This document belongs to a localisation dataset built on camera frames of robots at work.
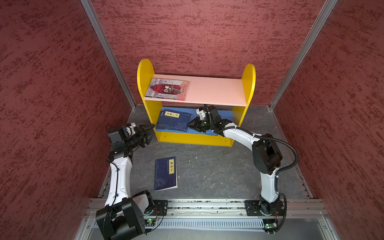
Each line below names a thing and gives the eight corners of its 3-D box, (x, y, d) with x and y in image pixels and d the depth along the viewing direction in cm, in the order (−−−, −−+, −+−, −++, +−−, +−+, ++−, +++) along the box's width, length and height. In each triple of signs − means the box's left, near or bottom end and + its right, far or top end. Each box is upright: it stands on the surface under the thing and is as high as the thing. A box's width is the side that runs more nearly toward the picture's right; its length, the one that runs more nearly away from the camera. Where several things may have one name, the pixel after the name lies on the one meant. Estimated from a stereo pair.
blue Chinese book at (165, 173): (154, 191, 81) (153, 190, 79) (156, 160, 93) (155, 158, 91) (177, 188, 83) (177, 186, 80) (176, 158, 94) (175, 156, 92)
